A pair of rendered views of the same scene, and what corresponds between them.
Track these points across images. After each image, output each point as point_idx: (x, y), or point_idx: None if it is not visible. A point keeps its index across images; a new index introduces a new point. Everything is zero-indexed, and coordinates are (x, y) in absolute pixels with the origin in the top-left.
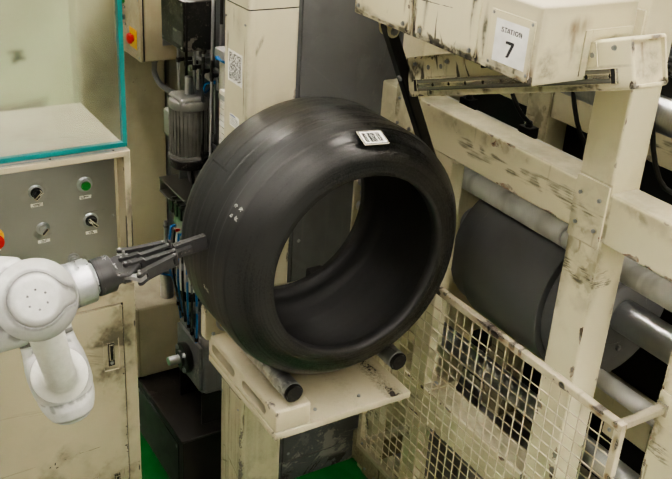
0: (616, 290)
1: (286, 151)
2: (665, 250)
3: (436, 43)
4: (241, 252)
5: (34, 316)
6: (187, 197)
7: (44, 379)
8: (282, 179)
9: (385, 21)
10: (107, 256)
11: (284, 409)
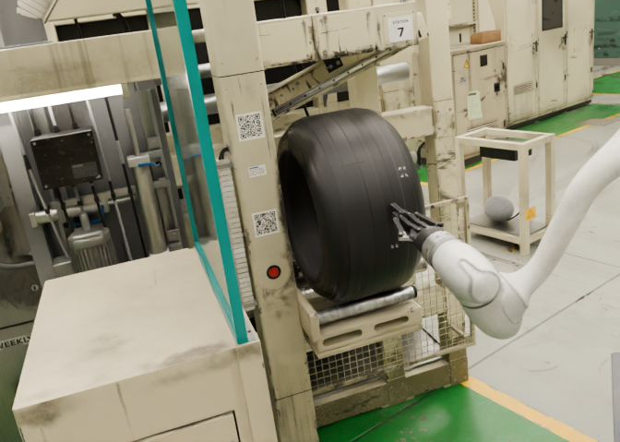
0: None
1: (382, 127)
2: (418, 123)
3: (341, 54)
4: (419, 193)
5: None
6: None
7: (550, 270)
8: (399, 140)
9: (287, 63)
10: (428, 226)
11: (417, 304)
